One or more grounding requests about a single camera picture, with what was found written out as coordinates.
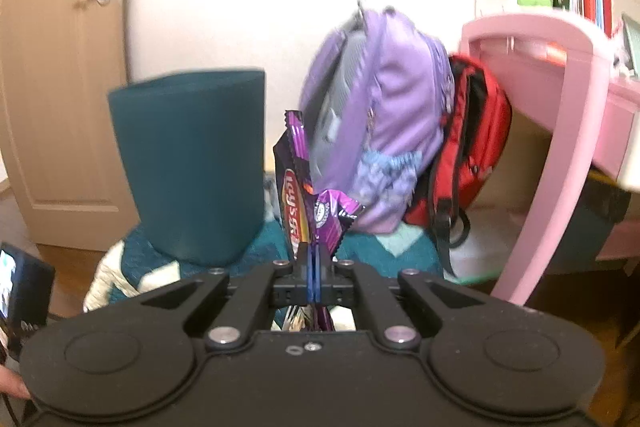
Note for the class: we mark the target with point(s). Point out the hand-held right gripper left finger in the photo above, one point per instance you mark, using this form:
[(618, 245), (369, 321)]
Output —
[(300, 287)]

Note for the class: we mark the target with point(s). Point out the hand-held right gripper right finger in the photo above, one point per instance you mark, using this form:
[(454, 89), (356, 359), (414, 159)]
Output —
[(327, 287)]

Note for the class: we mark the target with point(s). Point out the purple chip bag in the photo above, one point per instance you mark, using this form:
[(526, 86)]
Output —
[(295, 202)]

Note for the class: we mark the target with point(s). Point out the dark teal trash bin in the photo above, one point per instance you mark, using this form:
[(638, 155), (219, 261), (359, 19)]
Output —
[(190, 167)]

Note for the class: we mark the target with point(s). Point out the person's left hand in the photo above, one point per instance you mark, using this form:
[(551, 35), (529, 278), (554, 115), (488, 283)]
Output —
[(10, 382)]

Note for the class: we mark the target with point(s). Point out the teal cream zigzag quilted blanket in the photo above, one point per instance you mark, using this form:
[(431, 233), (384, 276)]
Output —
[(130, 268)]

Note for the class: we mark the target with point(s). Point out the green floor mat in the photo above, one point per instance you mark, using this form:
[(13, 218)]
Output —
[(475, 279)]

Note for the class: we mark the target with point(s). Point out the beige wooden door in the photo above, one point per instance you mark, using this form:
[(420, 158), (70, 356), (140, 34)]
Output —
[(60, 107)]

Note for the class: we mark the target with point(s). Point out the purple backpack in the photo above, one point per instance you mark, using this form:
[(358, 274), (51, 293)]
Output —
[(395, 107)]

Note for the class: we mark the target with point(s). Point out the red backpack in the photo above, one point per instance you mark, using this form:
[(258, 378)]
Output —
[(475, 132)]

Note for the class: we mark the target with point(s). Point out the dark bin with black bag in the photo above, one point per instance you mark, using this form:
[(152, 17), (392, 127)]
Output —
[(600, 217)]

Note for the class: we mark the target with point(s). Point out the pink desk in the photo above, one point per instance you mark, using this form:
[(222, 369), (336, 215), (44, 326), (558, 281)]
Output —
[(565, 132)]

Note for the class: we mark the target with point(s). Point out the pale green desk board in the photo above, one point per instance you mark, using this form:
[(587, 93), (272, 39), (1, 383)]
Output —
[(631, 44)]

